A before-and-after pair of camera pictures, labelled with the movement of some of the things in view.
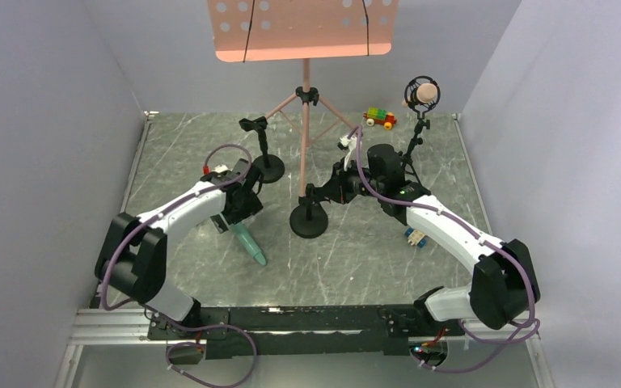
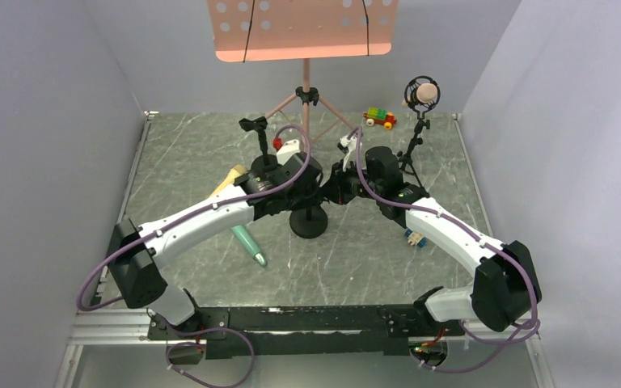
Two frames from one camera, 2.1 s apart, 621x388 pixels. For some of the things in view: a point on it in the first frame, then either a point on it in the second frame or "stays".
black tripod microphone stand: x=422 y=93 stays
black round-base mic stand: x=308 y=220 stays
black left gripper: x=230 y=221 → x=304 y=189
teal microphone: x=245 y=237 stays
